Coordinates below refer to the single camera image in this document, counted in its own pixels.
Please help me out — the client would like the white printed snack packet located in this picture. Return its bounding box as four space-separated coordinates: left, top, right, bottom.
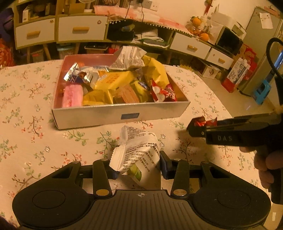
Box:
109 126 161 190

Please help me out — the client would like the red candy wrapper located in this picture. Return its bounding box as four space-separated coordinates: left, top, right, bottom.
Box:
151 80 177 103
194 116 217 127

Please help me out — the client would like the pink candy bar packet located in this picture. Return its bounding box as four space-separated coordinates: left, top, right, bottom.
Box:
62 84 83 108

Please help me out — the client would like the white and blue snack packet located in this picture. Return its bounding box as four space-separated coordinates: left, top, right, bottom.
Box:
82 66 109 89

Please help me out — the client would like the silver blue truffle chocolate packet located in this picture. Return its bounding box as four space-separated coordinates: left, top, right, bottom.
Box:
63 62 93 84

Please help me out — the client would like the tall yellow snack packet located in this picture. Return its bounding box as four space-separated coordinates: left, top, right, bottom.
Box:
142 55 169 89

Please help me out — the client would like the pecan nut white packet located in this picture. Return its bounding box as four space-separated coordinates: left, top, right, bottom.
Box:
109 45 147 70

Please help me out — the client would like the right hand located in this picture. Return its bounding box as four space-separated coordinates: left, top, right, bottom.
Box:
239 146 282 189

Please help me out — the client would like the blue plastic stool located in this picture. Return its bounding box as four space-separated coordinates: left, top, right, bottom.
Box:
253 80 271 105

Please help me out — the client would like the pink and silver cardboard box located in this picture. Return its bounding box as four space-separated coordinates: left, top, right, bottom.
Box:
52 54 190 130

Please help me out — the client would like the floral tablecloth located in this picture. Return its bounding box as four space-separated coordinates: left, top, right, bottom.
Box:
1 60 261 226

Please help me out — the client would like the large yellow biscuit packet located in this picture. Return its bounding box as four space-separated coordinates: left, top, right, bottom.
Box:
82 71 137 106

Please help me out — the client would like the small yellow chips packet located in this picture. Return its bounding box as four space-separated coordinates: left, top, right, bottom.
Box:
130 80 154 103

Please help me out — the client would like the far right small drawer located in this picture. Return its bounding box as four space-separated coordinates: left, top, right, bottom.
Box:
205 48 234 70

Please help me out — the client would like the black microwave oven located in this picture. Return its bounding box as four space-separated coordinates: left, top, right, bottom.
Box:
215 26 243 56

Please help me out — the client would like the grey refrigerator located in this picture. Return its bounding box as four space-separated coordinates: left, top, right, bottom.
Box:
238 7 282 96

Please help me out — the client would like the right white drawer cabinet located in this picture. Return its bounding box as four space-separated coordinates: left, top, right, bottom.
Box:
170 33 211 59

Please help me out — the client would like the white drawer cabinet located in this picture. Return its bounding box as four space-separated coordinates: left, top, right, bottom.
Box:
170 33 211 59
14 16 56 49
56 15 108 43

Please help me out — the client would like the bowl of oranges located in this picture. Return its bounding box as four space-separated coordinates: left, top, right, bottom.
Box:
185 16 210 42

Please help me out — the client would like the middle white drawer cabinet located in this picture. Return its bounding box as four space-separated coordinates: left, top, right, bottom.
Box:
56 15 108 43

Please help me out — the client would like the orange cartoon bag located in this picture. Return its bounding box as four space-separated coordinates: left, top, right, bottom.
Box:
0 38 15 69

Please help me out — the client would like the left white drawer cabinet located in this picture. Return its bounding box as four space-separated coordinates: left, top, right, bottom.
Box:
14 16 56 49

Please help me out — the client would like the pink cloth on shelf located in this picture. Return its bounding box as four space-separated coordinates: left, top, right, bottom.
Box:
94 5 193 35

